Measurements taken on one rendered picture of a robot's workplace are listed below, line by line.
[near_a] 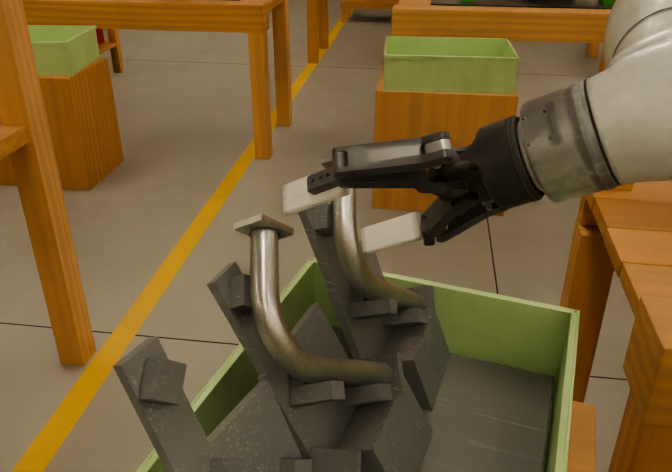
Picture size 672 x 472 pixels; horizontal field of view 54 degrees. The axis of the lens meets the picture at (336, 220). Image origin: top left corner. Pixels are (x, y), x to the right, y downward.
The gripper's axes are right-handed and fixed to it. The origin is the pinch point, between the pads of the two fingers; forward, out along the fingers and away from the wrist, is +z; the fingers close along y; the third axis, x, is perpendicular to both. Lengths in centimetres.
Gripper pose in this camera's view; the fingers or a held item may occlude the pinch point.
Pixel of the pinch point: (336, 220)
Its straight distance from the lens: 65.6
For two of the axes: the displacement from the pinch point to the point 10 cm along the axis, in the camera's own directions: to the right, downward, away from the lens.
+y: -5.7, -3.1, -7.6
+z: -8.2, 2.7, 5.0
